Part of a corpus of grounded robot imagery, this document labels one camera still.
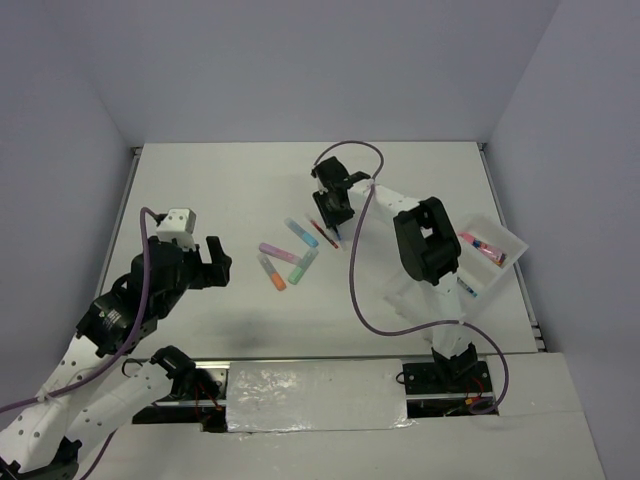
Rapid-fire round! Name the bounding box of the dark blue gel pen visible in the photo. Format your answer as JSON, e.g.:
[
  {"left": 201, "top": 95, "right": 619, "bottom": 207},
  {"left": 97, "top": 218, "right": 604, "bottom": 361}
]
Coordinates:
[{"left": 333, "top": 226, "right": 346, "bottom": 251}]

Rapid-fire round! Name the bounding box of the red gel pen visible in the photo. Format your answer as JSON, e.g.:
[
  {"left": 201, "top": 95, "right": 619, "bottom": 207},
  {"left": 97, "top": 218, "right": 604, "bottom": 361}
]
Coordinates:
[{"left": 305, "top": 213, "right": 340, "bottom": 250}]

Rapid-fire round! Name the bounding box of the orange highlighter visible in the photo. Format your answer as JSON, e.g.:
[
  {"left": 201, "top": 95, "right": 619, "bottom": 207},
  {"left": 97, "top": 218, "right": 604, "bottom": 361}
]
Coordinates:
[{"left": 257, "top": 253, "right": 286, "bottom": 291}]

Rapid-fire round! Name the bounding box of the light blue gel pen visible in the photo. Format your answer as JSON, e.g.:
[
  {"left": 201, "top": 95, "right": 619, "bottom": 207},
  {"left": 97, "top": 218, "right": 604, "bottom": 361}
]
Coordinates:
[{"left": 457, "top": 278, "right": 478, "bottom": 298}]

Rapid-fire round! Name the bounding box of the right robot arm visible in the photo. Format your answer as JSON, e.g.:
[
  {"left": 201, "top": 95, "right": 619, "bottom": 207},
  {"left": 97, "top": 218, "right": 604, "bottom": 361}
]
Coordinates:
[{"left": 311, "top": 156, "right": 478, "bottom": 391}]

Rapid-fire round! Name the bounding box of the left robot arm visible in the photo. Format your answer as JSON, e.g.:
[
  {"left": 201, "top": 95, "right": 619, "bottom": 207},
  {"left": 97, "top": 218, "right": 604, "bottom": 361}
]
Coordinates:
[{"left": 1, "top": 236, "right": 232, "bottom": 479}]

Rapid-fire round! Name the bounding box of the blue highlighter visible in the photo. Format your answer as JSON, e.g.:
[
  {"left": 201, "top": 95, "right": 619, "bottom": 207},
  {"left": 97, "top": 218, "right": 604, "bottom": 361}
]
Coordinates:
[{"left": 284, "top": 218, "right": 319, "bottom": 248}]

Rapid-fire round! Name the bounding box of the purple highlighter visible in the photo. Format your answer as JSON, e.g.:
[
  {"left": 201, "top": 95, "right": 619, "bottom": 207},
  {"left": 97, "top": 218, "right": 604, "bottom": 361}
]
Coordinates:
[{"left": 258, "top": 243, "right": 301, "bottom": 265}]

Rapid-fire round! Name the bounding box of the green highlighter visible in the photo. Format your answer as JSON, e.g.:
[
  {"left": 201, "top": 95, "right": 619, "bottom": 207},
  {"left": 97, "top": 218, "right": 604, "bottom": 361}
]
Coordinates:
[{"left": 288, "top": 248, "right": 318, "bottom": 285}]

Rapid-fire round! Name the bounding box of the clear plastic organizer tray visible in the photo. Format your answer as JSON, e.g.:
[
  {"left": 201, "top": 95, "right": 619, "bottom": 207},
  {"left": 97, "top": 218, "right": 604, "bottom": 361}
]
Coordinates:
[{"left": 383, "top": 213, "right": 528, "bottom": 325}]

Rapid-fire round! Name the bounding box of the silver foil tape sheet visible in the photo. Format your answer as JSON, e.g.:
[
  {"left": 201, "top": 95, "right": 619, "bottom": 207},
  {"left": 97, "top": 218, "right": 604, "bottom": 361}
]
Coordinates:
[{"left": 226, "top": 359, "right": 412, "bottom": 433}]

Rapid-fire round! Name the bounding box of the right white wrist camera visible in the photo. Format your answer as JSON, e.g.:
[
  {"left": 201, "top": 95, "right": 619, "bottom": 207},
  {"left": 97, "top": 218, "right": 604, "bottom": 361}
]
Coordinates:
[{"left": 347, "top": 171, "right": 375, "bottom": 195}]

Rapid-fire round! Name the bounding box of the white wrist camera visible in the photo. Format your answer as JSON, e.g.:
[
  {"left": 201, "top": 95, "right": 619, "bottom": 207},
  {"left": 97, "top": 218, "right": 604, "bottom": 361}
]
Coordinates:
[
  {"left": 347, "top": 171, "right": 375, "bottom": 195},
  {"left": 156, "top": 208, "right": 197, "bottom": 251}
]

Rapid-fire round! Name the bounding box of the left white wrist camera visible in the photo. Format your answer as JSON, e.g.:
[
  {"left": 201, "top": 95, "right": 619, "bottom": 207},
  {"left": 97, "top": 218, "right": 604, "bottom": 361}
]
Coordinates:
[{"left": 156, "top": 208, "right": 197, "bottom": 251}]

